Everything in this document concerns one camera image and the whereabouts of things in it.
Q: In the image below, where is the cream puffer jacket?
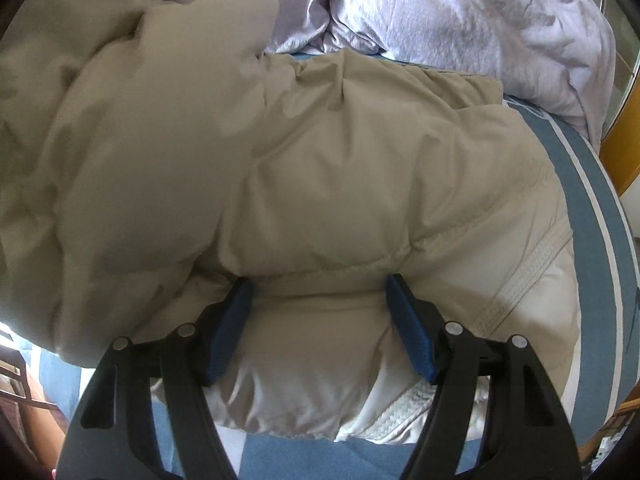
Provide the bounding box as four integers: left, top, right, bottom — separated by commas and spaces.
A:
1, 0, 579, 443

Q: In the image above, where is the dark wooden chair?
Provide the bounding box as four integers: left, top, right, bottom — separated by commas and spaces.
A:
1, 346, 67, 432

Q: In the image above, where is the blue white-striped bed sheet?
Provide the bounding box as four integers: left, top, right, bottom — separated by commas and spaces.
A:
29, 49, 640, 480

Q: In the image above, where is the lilac pillow near wardrobe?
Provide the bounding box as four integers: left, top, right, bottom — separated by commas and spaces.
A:
329, 0, 616, 148

